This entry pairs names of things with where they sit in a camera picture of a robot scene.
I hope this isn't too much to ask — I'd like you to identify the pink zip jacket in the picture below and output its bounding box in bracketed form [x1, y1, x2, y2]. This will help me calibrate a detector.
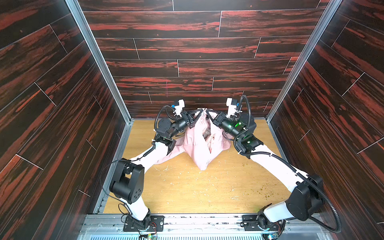
[156, 109, 231, 171]

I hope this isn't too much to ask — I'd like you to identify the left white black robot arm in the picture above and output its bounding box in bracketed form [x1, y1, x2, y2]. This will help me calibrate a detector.
[109, 107, 204, 230]

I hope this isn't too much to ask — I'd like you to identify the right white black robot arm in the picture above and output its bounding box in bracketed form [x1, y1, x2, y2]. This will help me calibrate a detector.
[206, 110, 342, 233]

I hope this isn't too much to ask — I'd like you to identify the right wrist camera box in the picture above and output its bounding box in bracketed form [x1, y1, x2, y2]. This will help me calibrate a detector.
[226, 98, 238, 118]

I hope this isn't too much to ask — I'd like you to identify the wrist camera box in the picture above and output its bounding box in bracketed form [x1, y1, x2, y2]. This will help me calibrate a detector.
[226, 98, 238, 118]
[172, 99, 185, 117]

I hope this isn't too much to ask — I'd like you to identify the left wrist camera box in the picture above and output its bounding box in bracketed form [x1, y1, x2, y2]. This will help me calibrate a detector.
[172, 99, 185, 117]

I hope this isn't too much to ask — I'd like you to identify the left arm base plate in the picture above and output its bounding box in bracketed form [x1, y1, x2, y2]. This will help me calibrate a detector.
[123, 215, 165, 232]

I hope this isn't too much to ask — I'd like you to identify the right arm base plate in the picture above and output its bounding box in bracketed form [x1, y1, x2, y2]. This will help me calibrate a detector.
[240, 215, 286, 232]

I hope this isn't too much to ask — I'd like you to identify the aluminium front rail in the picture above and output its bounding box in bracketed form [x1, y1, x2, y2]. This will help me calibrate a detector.
[78, 214, 333, 240]

